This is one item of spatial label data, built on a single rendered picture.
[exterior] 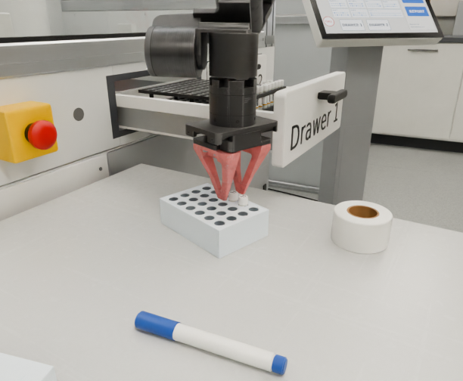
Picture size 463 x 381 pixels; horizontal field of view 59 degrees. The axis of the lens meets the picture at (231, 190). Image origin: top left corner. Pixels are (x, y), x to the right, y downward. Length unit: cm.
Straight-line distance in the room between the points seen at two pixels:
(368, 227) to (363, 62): 128
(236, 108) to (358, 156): 137
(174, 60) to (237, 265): 24
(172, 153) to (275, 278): 54
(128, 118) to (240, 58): 35
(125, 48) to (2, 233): 38
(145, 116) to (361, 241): 43
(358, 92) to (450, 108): 206
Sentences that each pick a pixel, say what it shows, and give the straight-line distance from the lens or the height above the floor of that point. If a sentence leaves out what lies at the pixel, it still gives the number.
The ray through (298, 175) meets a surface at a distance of 265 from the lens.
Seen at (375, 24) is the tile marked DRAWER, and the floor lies 100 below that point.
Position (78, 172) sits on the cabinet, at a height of 78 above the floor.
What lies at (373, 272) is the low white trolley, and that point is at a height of 76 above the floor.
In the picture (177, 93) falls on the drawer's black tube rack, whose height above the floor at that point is 90.
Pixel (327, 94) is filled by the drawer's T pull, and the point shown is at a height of 91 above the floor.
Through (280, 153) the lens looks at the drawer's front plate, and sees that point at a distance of 59.
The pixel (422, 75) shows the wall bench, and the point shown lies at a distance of 370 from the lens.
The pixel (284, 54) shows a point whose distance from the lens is 253.
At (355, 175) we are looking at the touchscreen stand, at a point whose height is 40.
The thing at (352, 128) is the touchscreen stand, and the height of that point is 61.
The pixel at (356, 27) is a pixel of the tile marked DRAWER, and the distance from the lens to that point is 159.
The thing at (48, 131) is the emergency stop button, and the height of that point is 88.
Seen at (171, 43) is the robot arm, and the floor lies 100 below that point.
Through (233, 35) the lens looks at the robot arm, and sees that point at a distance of 47.
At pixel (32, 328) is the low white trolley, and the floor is 76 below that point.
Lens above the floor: 102
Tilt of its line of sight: 23 degrees down
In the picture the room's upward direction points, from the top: straight up
